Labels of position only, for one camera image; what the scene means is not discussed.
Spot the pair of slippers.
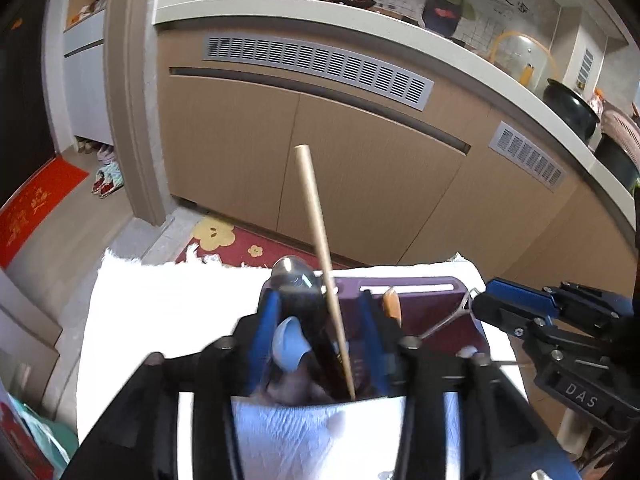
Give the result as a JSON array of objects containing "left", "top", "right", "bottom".
[{"left": 91, "top": 160, "right": 124, "bottom": 198}]

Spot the black plastic spoon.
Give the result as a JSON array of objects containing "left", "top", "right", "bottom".
[{"left": 280, "top": 286, "right": 350, "bottom": 401}]

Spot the teal plastic bag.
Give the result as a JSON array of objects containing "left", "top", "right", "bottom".
[{"left": 9, "top": 396, "right": 78, "bottom": 479}]

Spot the dark metal spoon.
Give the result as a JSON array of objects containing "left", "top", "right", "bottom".
[{"left": 270, "top": 256, "right": 321, "bottom": 290}]

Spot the red yellow gift bag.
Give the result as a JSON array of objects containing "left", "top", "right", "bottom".
[{"left": 1, "top": 402, "right": 54, "bottom": 479}]

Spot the brown wooden spoon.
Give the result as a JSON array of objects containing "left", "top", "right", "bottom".
[{"left": 383, "top": 287, "right": 402, "bottom": 325}]

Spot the dark purple utensil caddy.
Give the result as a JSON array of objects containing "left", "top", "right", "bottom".
[{"left": 260, "top": 275, "right": 489, "bottom": 406}]

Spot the yellow rimmed glass lid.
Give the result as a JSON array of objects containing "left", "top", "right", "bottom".
[{"left": 488, "top": 30, "right": 560, "bottom": 94}]

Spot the red floral kitchen rug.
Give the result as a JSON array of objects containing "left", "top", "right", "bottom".
[{"left": 176, "top": 216, "right": 320, "bottom": 270}]

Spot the white textured table cloth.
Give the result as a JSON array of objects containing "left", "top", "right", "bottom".
[{"left": 74, "top": 249, "right": 532, "bottom": 480}]

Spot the pink striped bowl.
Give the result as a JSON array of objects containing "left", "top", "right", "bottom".
[{"left": 601, "top": 102, "right": 640, "bottom": 166}]

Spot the blue grey plastic spoon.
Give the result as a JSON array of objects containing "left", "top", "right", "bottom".
[{"left": 271, "top": 316, "right": 311, "bottom": 373}]

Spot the red door mat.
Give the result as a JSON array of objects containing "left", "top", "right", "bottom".
[{"left": 0, "top": 156, "right": 89, "bottom": 269}]

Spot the white plastic ladle spoon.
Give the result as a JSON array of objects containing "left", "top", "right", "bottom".
[{"left": 456, "top": 346, "right": 478, "bottom": 359}]

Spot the black cooking pot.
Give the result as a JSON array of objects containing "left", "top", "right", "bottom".
[{"left": 542, "top": 78, "right": 600, "bottom": 144}]

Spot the wooden chopstick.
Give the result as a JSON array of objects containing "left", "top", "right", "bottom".
[{"left": 294, "top": 144, "right": 356, "bottom": 401}]

